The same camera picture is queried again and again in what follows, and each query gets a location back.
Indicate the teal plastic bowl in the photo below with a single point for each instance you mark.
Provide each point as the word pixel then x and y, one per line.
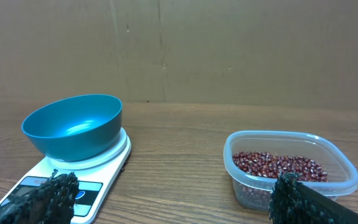
pixel 75 128

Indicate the red adzuki beans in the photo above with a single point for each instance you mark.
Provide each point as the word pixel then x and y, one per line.
pixel 265 164

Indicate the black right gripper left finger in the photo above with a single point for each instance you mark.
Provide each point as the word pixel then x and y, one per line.
pixel 51 202

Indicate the clear plastic food container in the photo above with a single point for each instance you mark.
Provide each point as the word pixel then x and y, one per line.
pixel 255 192

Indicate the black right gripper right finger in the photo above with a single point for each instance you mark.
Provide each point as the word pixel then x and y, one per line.
pixel 294 202

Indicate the white digital kitchen scale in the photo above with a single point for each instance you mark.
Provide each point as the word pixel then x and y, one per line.
pixel 96 175

